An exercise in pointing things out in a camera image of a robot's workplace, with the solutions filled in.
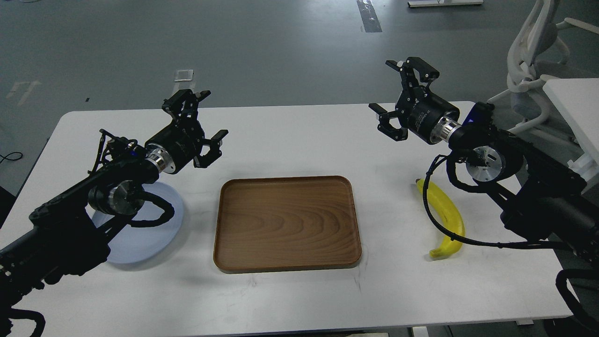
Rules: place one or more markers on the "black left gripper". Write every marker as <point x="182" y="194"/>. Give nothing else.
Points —
<point x="182" y="140"/>

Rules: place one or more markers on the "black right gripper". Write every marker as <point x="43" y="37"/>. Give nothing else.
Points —
<point x="420" y="111"/>

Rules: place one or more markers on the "yellow banana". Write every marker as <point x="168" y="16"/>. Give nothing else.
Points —
<point x="451" y="220"/>

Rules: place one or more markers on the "light blue plate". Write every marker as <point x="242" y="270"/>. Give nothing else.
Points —
<point x="134" y="245"/>

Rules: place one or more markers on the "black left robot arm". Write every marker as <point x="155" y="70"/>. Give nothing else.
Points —
<point x="72" y="231"/>

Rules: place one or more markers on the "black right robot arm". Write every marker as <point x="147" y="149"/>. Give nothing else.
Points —
<point x="541" y="200"/>

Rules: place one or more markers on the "white desk base far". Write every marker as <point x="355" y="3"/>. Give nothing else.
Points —
<point x="443" y="3"/>

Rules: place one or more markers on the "brown wooden tray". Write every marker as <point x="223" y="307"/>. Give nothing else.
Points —
<point x="286" y="224"/>

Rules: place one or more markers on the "white office chair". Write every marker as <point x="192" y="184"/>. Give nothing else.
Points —
<point x="536" y="56"/>

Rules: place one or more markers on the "white side table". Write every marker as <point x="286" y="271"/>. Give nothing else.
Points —
<point x="577" y="101"/>

